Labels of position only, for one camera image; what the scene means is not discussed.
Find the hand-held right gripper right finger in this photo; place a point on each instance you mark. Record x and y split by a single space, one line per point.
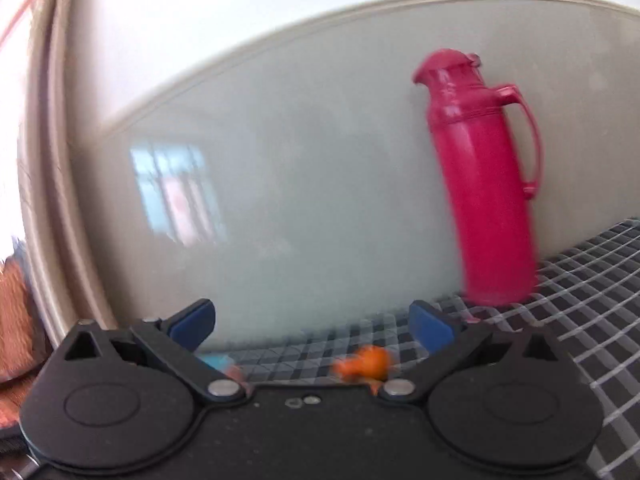
430 331

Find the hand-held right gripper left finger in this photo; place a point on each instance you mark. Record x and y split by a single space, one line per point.
192 322

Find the red cardboard box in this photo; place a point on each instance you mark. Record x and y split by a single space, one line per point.
217 361

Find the wooden sofa with orange cushions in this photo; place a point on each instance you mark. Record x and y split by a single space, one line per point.
15 320

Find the black checkered tablecloth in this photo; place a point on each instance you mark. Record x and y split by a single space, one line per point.
575 300

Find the pink thermos jug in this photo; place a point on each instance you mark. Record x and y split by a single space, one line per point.
485 185

